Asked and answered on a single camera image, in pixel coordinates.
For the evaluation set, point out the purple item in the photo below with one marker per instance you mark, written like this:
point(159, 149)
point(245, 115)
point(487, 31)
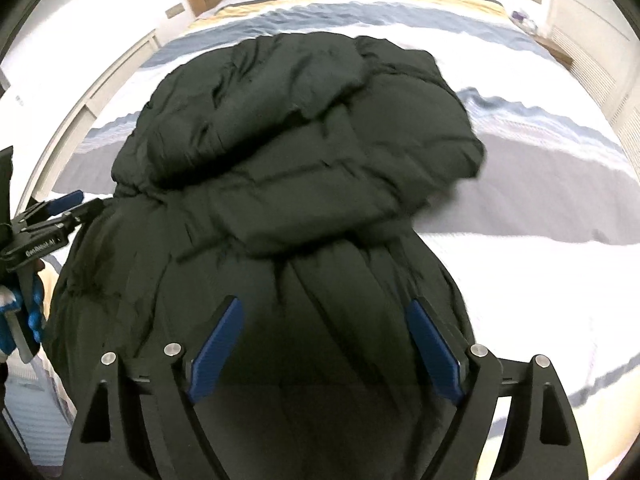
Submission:
point(523, 16)

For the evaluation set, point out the black puffer coat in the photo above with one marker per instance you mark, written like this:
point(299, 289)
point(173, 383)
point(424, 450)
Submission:
point(280, 185)

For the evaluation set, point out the person's left hand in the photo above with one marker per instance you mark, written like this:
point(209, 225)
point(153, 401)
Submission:
point(35, 310)

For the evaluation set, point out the white wardrobe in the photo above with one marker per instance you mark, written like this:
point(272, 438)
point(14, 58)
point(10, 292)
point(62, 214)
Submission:
point(600, 45)

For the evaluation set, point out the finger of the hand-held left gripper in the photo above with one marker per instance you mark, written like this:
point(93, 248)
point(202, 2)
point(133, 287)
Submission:
point(85, 212)
point(67, 200)

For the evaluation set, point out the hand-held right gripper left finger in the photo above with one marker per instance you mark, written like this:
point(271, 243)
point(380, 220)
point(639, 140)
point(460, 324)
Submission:
point(220, 350)

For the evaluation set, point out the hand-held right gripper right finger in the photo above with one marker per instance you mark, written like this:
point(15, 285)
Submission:
point(432, 355)

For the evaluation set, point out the wooden nightstand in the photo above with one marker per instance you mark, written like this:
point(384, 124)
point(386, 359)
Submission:
point(554, 51)

